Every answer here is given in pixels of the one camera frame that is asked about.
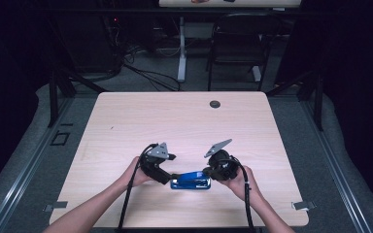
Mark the tall white table leg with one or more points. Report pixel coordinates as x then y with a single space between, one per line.
182 55

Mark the person's left hand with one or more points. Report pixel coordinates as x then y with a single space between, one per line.
136 176

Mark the black tape strip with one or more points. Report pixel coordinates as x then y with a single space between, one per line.
66 124

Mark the aluminium floor rail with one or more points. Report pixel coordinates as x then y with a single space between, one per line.
336 168
29 165

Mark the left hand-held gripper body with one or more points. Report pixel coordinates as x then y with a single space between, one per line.
155 165

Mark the black folding chair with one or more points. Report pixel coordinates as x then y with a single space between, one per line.
239 35

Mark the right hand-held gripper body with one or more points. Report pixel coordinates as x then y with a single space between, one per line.
223 166

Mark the blue stapler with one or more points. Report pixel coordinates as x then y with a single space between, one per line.
191 181

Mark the short white table foot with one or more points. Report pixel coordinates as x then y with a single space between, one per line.
256 73

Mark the black round table grommet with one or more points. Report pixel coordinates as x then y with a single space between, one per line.
215 104

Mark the dark curtain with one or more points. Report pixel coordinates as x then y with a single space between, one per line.
359 81
9 81

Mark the black metal stand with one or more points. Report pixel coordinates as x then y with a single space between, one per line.
53 97
318 103

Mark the person's right hand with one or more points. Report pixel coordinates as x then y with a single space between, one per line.
239 186

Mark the dark equipment with red light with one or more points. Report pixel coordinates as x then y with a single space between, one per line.
115 35

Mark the black tape square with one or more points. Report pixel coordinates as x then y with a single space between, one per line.
52 142

